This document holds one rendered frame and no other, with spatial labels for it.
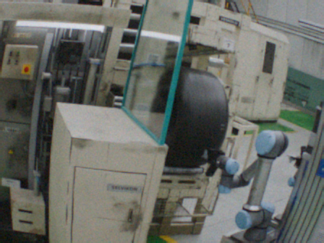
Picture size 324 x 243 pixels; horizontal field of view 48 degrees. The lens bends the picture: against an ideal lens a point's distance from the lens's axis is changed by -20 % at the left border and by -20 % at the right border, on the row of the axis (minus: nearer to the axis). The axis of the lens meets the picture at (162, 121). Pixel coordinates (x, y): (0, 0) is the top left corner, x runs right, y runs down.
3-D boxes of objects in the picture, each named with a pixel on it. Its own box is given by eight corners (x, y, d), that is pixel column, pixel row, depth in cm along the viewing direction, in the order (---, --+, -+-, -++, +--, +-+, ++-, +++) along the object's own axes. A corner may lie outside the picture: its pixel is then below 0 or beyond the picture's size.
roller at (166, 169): (147, 170, 260) (150, 173, 256) (149, 163, 259) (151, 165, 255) (199, 172, 274) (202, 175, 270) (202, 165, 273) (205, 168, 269)
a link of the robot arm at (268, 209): (273, 225, 217) (280, 205, 214) (258, 229, 209) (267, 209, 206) (260, 218, 226) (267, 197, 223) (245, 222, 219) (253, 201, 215)
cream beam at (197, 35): (155, 37, 269) (160, 17, 265) (142, 34, 291) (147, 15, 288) (235, 54, 292) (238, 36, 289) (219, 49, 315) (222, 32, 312)
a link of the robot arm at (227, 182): (237, 192, 229) (241, 174, 228) (223, 195, 223) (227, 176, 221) (228, 189, 235) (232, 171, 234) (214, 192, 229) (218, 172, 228)
